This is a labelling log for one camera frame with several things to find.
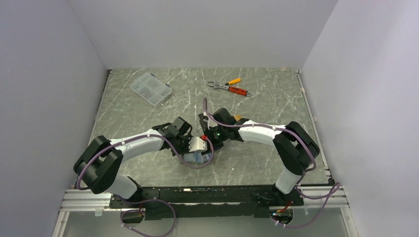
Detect grey card holder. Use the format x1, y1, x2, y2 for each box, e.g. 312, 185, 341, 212
182, 152, 213, 166

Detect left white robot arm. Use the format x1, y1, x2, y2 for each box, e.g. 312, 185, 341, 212
73, 117, 192, 207

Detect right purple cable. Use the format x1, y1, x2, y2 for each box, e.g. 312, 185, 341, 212
202, 97, 342, 229

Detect black card wallet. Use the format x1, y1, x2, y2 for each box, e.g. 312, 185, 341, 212
198, 113, 209, 132

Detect purple cable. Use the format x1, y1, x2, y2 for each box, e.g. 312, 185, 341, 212
76, 132, 215, 237
202, 97, 342, 229

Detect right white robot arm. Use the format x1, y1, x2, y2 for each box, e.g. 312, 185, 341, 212
199, 108, 320, 205

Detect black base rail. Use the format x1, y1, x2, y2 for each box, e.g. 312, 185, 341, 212
109, 185, 304, 220

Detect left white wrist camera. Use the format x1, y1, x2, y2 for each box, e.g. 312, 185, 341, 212
189, 136, 208, 153

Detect red adjustable wrench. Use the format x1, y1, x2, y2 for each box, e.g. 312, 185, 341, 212
213, 85, 252, 97

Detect clear plastic organizer box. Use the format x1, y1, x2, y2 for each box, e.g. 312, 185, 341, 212
129, 73, 172, 106

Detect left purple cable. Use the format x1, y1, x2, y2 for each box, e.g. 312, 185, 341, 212
76, 132, 215, 237

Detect orange handled pliers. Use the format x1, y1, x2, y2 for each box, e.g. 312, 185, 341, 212
208, 78, 241, 90

